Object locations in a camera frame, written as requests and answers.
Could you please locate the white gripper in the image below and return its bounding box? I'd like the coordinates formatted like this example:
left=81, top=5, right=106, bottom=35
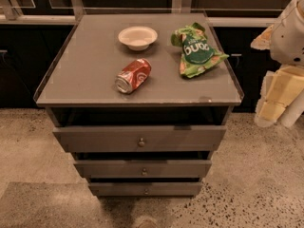
left=250, top=25, right=304, bottom=127

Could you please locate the grey bottom drawer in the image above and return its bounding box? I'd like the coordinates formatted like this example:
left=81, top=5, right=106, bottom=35
left=88, top=182, right=202, bottom=197

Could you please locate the grey drawer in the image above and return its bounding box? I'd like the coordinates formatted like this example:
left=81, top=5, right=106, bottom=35
left=88, top=182, right=202, bottom=197
left=74, top=160, right=211, bottom=179
left=53, top=125, right=226, bottom=153

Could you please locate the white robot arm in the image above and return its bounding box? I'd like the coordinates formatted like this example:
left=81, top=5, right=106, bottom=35
left=251, top=0, right=304, bottom=127

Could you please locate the grey drawer cabinet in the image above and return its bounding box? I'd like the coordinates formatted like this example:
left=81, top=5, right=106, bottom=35
left=35, top=13, right=243, bottom=185

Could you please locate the grey top drawer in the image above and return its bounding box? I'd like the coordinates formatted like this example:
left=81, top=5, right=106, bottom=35
left=53, top=125, right=226, bottom=153

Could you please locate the grey middle drawer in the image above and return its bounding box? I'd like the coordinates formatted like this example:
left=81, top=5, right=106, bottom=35
left=74, top=160, right=211, bottom=179

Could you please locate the green chip bag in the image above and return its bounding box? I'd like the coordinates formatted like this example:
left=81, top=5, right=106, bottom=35
left=171, top=23, right=228, bottom=79

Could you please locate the crushed red soda can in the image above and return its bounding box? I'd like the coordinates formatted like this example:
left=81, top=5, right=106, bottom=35
left=115, top=58, right=152, bottom=94

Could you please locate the white paper bowl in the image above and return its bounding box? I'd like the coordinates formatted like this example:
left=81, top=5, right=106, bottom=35
left=118, top=27, right=158, bottom=51

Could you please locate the white cylindrical post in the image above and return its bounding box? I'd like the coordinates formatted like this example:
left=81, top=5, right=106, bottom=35
left=279, top=90, right=304, bottom=127

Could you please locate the dark counter with metal rail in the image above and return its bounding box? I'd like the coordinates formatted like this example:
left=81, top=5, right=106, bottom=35
left=0, top=0, right=291, bottom=112

